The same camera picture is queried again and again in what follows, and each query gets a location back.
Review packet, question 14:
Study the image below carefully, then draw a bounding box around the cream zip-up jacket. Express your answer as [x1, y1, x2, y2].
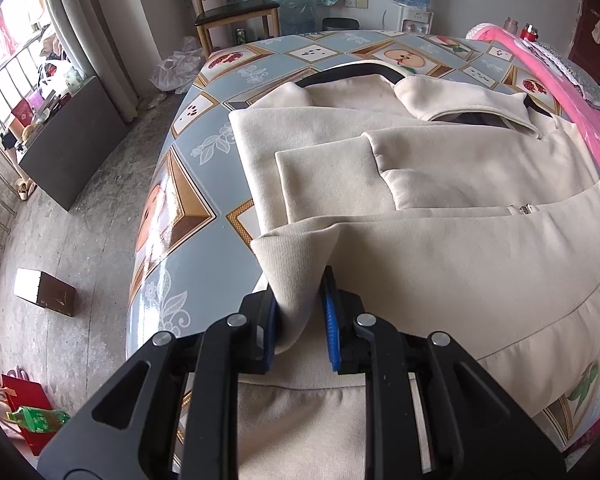
[230, 73, 600, 479]

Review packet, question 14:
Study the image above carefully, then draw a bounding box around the pink floral blanket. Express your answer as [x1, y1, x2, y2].
[466, 23, 600, 167]

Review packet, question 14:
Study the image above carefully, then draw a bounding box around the patterned blue bed sheet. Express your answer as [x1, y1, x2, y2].
[124, 29, 600, 480]

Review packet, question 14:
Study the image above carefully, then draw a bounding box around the red thermos bottle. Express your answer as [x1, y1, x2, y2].
[519, 23, 539, 44]

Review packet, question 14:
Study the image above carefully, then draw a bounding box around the brown cardboard box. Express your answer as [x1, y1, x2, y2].
[14, 268, 76, 318]

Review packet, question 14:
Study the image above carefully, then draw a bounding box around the green plastic bottle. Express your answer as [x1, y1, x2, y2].
[6, 406, 71, 434]

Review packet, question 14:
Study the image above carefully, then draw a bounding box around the red paper bag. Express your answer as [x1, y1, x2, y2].
[2, 374, 58, 457]

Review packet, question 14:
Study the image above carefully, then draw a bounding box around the white water dispenser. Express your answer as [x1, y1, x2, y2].
[394, 3, 434, 35]

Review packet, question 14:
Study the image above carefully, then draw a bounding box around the dark grey low cabinet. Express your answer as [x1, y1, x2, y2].
[19, 77, 128, 210]

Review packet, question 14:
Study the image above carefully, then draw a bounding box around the white plastic bag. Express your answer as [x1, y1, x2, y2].
[149, 36, 204, 94]

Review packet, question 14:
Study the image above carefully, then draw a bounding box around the green drink can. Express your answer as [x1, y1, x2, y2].
[236, 28, 247, 44]

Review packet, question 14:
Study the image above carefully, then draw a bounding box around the black rice cooker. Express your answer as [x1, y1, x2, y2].
[322, 16, 360, 32]

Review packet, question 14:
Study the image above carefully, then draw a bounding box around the empty water jug on floor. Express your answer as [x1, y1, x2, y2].
[279, 0, 317, 36]

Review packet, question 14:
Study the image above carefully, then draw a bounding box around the wooden chair black seat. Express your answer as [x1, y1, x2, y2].
[194, 0, 280, 60]

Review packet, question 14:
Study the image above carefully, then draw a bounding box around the grey curtain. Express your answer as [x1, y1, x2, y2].
[44, 0, 138, 124]

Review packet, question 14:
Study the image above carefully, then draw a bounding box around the wall power socket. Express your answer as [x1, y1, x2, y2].
[344, 0, 368, 10]

